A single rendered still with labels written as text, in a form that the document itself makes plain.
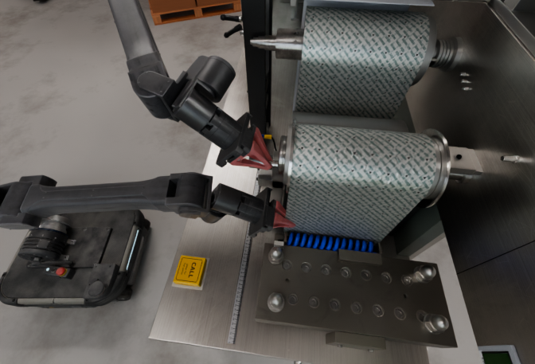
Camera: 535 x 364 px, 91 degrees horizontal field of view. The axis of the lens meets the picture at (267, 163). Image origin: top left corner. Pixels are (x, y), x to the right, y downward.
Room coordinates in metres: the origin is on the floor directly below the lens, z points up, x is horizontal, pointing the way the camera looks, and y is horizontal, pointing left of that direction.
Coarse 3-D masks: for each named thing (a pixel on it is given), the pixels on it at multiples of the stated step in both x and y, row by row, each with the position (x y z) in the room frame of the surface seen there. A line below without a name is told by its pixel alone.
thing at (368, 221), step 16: (288, 208) 0.25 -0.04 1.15; (304, 208) 0.25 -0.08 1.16; (320, 208) 0.24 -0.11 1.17; (336, 208) 0.24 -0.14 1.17; (352, 208) 0.24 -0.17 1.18; (368, 208) 0.23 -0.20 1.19; (384, 208) 0.23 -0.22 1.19; (304, 224) 0.25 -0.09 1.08; (320, 224) 0.24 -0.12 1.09; (336, 224) 0.24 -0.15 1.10; (352, 224) 0.23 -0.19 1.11; (368, 224) 0.23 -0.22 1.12; (384, 224) 0.23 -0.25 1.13; (368, 240) 0.23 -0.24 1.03
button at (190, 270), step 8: (184, 256) 0.22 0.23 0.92; (192, 256) 0.22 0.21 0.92; (184, 264) 0.20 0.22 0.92; (192, 264) 0.20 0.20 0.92; (200, 264) 0.20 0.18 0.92; (176, 272) 0.18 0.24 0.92; (184, 272) 0.18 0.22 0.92; (192, 272) 0.18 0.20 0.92; (200, 272) 0.18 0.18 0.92; (176, 280) 0.16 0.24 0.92; (184, 280) 0.16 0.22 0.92; (192, 280) 0.16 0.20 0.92; (200, 280) 0.16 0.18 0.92
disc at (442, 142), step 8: (432, 136) 0.32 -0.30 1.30; (440, 136) 0.30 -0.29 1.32; (440, 144) 0.29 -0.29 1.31; (440, 152) 0.28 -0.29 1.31; (448, 152) 0.26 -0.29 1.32; (448, 160) 0.25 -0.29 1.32; (448, 168) 0.24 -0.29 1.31; (440, 176) 0.24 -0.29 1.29; (448, 176) 0.23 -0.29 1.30; (440, 184) 0.23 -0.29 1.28; (432, 192) 0.23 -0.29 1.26; (440, 192) 0.22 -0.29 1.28; (424, 200) 0.23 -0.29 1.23; (432, 200) 0.22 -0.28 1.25
